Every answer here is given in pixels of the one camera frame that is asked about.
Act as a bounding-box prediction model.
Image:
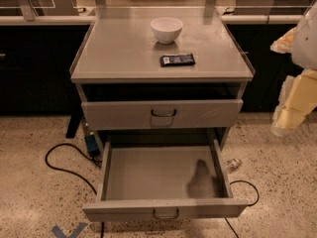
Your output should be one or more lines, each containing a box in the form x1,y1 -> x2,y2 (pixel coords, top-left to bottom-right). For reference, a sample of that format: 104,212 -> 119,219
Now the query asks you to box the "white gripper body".
291,3 -> 317,69

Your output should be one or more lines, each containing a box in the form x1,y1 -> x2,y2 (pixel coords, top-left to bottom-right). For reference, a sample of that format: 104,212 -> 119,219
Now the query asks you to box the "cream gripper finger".
270,69 -> 317,137
270,28 -> 295,54

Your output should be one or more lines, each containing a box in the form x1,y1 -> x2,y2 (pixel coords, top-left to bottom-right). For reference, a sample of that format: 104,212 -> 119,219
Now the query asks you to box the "grey metal drawer cabinet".
71,7 -> 254,147

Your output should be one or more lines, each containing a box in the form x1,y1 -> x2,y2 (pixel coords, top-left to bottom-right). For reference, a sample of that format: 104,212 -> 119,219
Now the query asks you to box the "closed grey top drawer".
81,99 -> 243,130

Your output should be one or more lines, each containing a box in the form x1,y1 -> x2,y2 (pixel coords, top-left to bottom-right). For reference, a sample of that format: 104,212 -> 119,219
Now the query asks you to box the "open middle drawer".
83,140 -> 248,222

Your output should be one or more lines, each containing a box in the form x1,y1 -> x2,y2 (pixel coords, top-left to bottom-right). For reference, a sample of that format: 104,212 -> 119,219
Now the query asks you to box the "small clear floor object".
226,159 -> 243,174

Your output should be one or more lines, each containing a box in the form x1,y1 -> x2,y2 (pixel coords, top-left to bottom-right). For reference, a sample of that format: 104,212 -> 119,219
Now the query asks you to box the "white ceramic bowl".
151,17 -> 183,44

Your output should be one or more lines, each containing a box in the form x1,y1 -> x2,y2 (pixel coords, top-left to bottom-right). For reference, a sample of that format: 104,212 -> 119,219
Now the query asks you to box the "blue power box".
84,135 -> 100,158

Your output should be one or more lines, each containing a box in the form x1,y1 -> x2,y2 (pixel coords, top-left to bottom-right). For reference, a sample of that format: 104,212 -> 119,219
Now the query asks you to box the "long dark counter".
0,24 -> 302,116

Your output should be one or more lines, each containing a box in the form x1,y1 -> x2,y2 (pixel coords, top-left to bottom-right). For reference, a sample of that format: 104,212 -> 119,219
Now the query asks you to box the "black floor cable right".
224,179 -> 261,238

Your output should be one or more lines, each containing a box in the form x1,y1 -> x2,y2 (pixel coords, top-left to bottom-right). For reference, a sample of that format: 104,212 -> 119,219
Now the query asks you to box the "black floor cable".
224,179 -> 261,238
44,143 -> 106,238

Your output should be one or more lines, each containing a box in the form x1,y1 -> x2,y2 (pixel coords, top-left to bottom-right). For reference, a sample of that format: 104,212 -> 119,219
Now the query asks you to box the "black floor cable left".
44,143 -> 106,238

